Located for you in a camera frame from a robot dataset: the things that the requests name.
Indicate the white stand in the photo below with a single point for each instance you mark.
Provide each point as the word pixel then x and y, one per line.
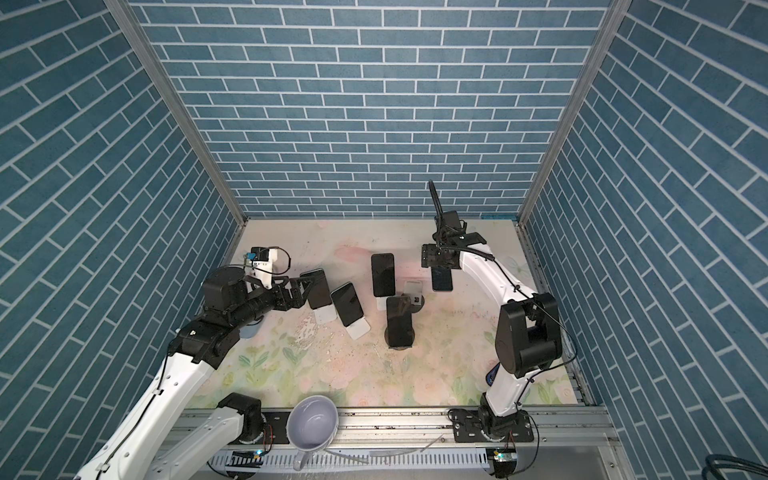
pixel 358 329
pixel 380 303
pixel 326 314

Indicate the teal phone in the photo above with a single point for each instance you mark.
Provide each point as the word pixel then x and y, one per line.
pixel 319 292
pixel 347 304

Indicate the blue oval pouch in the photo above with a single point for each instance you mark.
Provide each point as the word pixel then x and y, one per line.
pixel 250 330

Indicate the white slotted cable duct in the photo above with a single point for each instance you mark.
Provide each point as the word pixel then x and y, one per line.
pixel 350 460

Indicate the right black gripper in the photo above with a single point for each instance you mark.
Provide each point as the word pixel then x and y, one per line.
pixel 427 253

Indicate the aluminium front rail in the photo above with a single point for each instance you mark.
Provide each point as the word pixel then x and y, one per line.
pixel 406 427

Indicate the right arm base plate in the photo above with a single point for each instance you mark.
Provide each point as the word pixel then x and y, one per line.
pixel 481 425

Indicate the white mug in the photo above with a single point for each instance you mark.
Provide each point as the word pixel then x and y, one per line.
pixel 311 427

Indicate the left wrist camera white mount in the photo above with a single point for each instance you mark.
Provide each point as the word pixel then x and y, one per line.
pixel 259 263

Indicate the white stand centre back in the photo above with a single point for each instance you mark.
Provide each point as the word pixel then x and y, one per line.
pixel 380 303

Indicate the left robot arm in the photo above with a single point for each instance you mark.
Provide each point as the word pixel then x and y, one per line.
pixel 232 300

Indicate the white stand far left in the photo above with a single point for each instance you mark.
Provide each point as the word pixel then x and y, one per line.
pixel 326 314

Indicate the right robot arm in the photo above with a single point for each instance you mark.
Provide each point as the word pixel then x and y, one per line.
pixel 528 336

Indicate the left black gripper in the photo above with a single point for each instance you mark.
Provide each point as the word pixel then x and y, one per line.
pixel 296 300

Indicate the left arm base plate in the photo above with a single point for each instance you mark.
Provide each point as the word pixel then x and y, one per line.
pixel 273 430

